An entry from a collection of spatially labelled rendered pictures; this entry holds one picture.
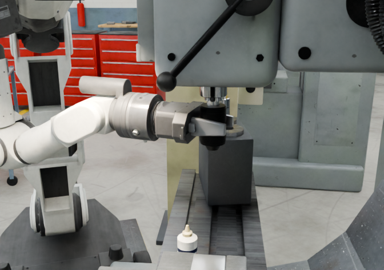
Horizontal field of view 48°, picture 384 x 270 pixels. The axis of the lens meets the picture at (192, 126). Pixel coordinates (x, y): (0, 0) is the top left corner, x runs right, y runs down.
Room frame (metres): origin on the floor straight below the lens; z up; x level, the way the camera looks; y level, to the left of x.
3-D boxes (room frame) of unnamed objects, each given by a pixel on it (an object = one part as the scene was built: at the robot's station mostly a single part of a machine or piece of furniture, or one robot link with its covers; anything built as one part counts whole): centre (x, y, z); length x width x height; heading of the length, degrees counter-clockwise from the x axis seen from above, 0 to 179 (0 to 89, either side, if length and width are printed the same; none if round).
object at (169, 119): (0.78, 0.05, 1.23); 0.13 x 0.12 x 0.10; 160
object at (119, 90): (0.82, 0.15, 1.24); 0.11 x 0.11 x 0.11; 70
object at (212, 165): (1.18, -0.09, 1.00); 0.22 x 0.12 x 0.20; 5
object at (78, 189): (1.48, 0.50, 0.68); 0.21 x 0.20 x 0.13; 17
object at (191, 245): (0.77, 0.01, 0.96); 0.04 x 0.04 x 0.11
